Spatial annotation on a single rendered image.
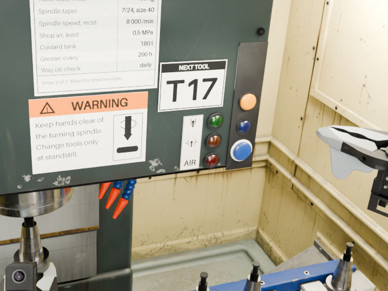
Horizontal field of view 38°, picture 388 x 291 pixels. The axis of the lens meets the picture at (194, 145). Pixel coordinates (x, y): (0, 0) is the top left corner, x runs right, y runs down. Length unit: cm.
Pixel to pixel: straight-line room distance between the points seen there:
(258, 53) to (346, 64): 100
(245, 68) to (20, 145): 32
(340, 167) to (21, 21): 44
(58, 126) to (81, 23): 14
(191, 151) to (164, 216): 138
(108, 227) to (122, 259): 14
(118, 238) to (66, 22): 110
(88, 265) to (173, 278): 60
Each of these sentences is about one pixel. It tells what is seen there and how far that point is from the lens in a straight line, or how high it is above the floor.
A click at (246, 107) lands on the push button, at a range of 83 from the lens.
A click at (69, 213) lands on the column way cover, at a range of 159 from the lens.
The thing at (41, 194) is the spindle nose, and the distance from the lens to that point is 94.
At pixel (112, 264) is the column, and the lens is 178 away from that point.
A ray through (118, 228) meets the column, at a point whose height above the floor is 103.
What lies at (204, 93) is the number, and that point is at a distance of 80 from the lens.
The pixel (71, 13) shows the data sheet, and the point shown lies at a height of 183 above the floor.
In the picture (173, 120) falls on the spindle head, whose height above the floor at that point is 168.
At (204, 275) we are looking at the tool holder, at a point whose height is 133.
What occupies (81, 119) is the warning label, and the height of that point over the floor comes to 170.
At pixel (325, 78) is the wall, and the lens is 189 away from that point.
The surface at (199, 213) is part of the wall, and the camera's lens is 225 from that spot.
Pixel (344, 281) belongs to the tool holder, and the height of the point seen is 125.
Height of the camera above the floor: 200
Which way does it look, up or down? 26 degrees down
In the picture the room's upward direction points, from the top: 5 degrees clockwise
